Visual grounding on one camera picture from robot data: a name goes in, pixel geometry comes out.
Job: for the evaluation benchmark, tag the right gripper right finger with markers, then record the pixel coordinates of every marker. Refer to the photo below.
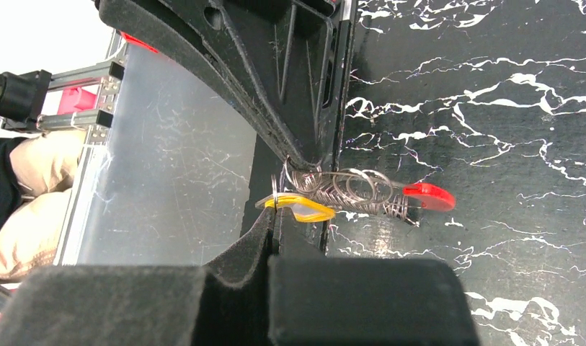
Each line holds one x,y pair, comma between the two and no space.
319,300

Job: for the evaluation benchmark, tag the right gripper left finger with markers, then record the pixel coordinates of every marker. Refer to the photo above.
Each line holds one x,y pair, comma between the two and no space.
223,302

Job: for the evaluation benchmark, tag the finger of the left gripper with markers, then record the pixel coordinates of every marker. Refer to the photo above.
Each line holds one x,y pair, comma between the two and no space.
280,64

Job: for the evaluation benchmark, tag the white red keyring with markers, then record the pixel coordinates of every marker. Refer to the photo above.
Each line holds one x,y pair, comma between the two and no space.
368,191

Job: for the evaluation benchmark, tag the person in beige trousers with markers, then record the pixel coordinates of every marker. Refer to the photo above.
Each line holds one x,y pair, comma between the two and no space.
36,179

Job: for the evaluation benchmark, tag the aluminium frame rail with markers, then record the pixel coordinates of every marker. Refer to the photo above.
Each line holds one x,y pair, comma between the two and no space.
52,124

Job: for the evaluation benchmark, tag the pink object behind frame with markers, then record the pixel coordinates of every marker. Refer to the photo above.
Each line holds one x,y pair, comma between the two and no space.
76,100

